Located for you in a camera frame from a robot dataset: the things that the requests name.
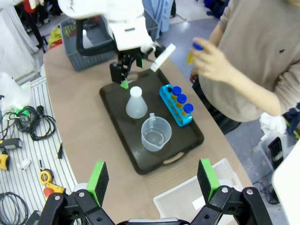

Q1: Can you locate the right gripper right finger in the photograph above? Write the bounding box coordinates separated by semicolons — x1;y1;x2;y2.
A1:
187;158;274;225

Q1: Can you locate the white cloth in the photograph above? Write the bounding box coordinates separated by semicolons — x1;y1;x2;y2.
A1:
259;112;288;136

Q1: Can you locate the yellow green bag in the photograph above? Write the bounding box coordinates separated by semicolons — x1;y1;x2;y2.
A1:
48;27;63;49

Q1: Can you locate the black coiled cable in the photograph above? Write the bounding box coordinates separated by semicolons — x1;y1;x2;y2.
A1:
0;191;29;225

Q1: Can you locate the person's left hand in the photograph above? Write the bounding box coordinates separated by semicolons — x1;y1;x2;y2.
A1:
190;37;235;83

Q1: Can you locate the clear plastic measuring beaker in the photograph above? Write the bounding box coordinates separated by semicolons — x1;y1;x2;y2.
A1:
141;112;173;152

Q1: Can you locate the white paper label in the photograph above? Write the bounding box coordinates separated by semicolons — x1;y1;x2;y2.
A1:
192;196;207;210

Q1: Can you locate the grey basket holding flasks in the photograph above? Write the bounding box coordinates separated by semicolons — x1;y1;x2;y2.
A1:
60;15;116;72

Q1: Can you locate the black power cable bundle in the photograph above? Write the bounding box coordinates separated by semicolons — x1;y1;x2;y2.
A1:
0;105;57;141

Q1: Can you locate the white side table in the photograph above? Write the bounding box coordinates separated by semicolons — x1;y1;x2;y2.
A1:
271;142;300;225

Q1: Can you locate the yellow emergency stop button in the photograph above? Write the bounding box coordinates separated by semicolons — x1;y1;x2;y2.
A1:
43;182;66;200

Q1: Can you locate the white plastic mesh basket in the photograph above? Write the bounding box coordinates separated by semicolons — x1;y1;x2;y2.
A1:
153;158;246;225

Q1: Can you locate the black plastic serving tray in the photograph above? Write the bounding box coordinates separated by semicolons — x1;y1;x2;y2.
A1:
99;67;205;175

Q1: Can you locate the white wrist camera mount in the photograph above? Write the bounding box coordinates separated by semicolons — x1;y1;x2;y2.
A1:
150;43;176;72

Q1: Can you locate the small white object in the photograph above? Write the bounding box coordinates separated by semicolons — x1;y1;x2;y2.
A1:
16;158;32;171

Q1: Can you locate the grey handheld device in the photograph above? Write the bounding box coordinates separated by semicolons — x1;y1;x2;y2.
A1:
0;137;23;150

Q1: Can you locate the white plastic conical flask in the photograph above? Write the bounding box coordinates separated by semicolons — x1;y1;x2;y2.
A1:
126;86;148;119
82;30;94;49

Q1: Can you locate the person in beige sweater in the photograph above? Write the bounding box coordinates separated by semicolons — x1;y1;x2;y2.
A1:
191;0;300;135

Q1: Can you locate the yellow tube with blue cap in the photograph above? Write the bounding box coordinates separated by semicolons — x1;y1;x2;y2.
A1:
176;94;188;109
171;86;182;100
182;103;195;117
187;43;204;65

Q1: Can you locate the blue test tube rack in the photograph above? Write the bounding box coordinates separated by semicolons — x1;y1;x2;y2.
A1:
159;83;194;128

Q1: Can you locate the person's left forearm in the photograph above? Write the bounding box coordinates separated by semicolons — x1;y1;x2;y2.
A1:
222;56;285;117

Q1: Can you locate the yellow tape measure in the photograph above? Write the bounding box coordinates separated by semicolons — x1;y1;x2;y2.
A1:
38;168;53;186

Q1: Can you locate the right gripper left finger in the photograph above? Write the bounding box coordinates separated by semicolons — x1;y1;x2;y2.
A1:
38;161;113;225

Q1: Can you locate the blue hanging fabric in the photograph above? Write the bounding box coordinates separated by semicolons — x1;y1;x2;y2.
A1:
142;0;175;39

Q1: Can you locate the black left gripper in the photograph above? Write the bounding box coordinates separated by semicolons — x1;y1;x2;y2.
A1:
109;47;150;90

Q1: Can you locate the black and yellow tool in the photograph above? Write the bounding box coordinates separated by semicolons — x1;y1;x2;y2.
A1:
0;153;11;171

